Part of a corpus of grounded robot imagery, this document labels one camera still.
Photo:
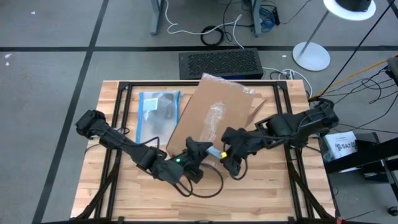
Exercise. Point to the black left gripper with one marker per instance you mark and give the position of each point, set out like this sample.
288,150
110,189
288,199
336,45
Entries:
177,168

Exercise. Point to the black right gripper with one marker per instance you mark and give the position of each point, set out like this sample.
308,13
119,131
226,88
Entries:
245,140

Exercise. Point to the blue and yellow box cutter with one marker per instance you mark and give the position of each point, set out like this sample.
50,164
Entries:
216,152

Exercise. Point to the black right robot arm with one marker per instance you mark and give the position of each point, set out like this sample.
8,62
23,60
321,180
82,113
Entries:
298,124

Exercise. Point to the black slanted frame strut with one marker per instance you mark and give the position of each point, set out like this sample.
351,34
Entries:
357,48

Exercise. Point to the black table edge frame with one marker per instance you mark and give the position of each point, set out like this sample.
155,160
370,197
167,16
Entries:
121,149

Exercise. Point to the white round base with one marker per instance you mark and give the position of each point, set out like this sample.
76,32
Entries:
312,56

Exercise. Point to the white printed box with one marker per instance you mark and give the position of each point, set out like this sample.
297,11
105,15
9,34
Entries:
340,144

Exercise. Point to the white round floor disc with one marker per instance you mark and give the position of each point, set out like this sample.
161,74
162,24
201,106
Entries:
348,14

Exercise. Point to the brown cardboard shipping box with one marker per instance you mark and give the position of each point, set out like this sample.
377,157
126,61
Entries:
214,115

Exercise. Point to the grey desk leg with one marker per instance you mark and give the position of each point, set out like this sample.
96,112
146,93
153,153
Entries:
156,17
256,15

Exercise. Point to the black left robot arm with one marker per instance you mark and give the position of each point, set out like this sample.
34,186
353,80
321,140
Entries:
121,143

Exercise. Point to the blue and white bubble mailer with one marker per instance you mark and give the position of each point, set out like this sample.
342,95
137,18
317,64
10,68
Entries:
158,115

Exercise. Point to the small green and white box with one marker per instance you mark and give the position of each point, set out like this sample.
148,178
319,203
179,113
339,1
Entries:
151,103

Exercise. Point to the white power strip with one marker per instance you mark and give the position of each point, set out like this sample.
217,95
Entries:
289,74

